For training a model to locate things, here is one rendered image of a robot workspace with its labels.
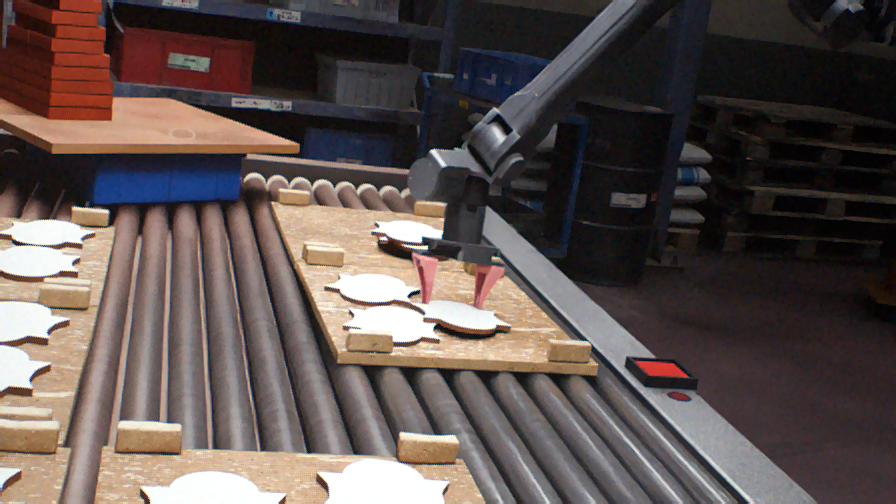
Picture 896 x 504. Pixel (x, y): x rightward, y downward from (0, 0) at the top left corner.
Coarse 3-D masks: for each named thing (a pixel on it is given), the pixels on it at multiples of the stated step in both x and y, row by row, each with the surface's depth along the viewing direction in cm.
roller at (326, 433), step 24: (264, 192) 234; (264, 216) 213; (264, 240) 199; (264, 264) 191; (288, 264) 184; (288, 288) 170; (288, 312) 160; (288, 336) 152; (312, 336) 152; (288, 360) 148; (312, 360) 142; (312, 384) 134; (312, 408) 128; (336, 408) 129; (312, 432) 124; (336, 432) 122
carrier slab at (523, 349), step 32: (320, 288) 167; (448, 288) 177; (512, 288) 182; (320, 320) 155; (352, 320) 154; (512, 320) 165; (544, 320) 168; (352, 352) 142; (384, 352) 144; (416, 352) 146; (448, 352) 147; (480, 352) 149; (512, 352) 151; (544, 352) 153
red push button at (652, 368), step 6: (642, 366) 155; (648, 366) 156; (654, 366) 156; (660, 366) 157; (666, 366) 157; (672, 366) 157; (648, 372) 153; (654, 372) 154; (660, 372) 154; (666, 372) 154; (672, 372) 155; (678, 372) 155
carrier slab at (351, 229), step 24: (288, 216) 208; (312, 216) 211; (336, 216) 214; (360, 216) 217; (384, 216) 220; (408, 216) 223; (288, 240) 191; (312, 240) 194; (336, 240) 196; (360, 240) 199; (360, 264) 183; (384, 264) 185; (408, 264) 187; (456, 264) 192
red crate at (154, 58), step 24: (120, 24) 564; (144, 24) 596; (120, 48) 569; (144, 48) 560; (168, 48) 564; (192, 48) 568; (216, 48) 572; (240, 48) 576; (120, 72) 558; (144, 72) 563; (168, 72) 567; (192, 72) 571; (216, 72) 575; (240, 72) 580
